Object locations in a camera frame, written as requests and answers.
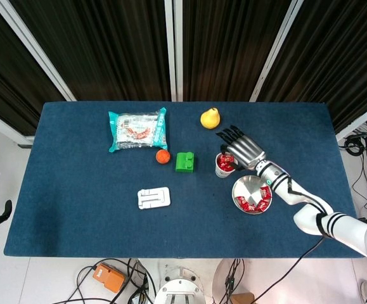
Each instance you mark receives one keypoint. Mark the white robot torso base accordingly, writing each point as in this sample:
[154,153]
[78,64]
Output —
[180,289]

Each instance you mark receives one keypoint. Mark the orange ball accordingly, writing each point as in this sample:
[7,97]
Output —
[163,157]

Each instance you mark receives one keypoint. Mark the grey round floor disc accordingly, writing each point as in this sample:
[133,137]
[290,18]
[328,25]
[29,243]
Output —
[221,278]

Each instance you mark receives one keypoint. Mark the white paper cup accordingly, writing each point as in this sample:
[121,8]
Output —
[221,174]

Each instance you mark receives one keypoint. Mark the teal noodle packet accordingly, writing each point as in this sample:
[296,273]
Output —
[135,130]

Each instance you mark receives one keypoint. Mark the green toy block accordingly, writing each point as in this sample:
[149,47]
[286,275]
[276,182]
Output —
[183,164]

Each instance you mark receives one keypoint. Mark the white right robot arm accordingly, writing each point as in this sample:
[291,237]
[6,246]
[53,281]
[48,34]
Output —
[284,185]

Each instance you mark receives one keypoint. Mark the blue felt table cloth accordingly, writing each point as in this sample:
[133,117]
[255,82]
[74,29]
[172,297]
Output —
[75,206]

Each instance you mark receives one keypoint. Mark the round metal plate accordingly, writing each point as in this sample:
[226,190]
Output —
[248,187]

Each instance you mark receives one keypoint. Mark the orange control box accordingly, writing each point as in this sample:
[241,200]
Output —
[108,278]

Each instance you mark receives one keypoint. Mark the white frame post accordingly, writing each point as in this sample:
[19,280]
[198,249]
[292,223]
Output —
[170,47]
[360,121]
[275,50]
[33,50]
[178,47]
[5,126]

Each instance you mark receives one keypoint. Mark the red candy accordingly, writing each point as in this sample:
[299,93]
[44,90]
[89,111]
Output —
[241,200]
[227,159]
[230,168]
[221,163]
[262,206]
[249,207]
[265,192]

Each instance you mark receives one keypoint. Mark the brown cardboard box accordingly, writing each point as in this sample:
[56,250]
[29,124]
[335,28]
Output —
[243,299]

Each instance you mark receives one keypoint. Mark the white sneaker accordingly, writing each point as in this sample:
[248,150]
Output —
[363,289]

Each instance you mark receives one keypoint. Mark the yellow pear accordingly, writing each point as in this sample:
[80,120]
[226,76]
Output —
[210,120]

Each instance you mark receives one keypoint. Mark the white folding phone stand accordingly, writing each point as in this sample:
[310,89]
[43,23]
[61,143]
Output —
[161,199]

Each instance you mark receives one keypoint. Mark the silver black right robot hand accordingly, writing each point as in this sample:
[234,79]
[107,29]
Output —
[246,150]

